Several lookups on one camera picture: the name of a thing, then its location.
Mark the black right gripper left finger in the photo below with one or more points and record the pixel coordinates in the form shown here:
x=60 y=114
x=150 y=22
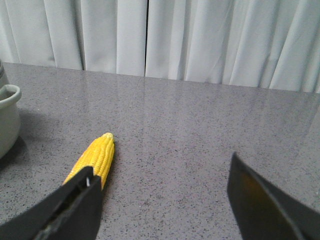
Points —
x=72 y=212

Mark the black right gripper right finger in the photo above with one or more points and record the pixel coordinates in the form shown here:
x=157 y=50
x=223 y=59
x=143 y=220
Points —
x=263 y=211

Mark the yellow corn cob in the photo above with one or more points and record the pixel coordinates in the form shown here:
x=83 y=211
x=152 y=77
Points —
x=98 y=155

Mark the pale green electric cooking pot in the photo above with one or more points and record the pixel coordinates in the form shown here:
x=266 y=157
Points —
x=10 y=122

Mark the white pleated curtain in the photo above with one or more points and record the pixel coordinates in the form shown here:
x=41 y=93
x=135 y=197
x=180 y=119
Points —
x=272 y=44

